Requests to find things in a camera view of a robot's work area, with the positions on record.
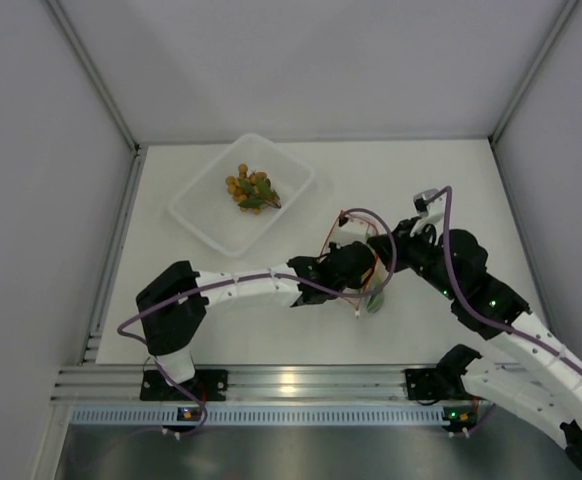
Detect aluminium mounting rail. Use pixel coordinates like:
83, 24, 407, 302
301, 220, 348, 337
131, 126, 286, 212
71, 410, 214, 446
51, 365, 408, 404

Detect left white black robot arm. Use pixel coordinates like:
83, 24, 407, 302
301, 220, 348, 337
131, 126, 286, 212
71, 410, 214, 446
136, 241, 376, 400

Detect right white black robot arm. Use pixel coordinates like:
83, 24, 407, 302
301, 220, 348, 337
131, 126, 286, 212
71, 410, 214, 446
368, 219, 582, 472

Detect fake longan fruit bunch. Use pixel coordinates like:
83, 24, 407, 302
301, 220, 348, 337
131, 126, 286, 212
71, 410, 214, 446
225, 163, 282, 215

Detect white slotted cable duct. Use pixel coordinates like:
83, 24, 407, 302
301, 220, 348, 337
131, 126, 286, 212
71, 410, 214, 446
71, 405, 458, 427

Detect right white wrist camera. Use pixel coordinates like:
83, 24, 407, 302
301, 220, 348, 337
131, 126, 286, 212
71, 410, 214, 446
410, 189, 445, 237

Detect white plastic mesh basket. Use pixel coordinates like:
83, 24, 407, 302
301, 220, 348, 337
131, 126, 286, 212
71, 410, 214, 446
167, 134, 315, 258

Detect clear zip top bag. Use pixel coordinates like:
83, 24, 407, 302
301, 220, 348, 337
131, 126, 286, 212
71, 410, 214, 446
320, 211, 387, 320

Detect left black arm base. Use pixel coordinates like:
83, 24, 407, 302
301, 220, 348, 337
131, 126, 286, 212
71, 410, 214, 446
139, 369, 228, 402

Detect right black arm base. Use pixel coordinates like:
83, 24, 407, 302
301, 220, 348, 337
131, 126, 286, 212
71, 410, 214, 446
404, 368, 451, 406

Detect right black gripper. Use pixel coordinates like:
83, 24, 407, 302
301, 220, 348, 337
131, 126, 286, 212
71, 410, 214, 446
369, 216, 461, 300

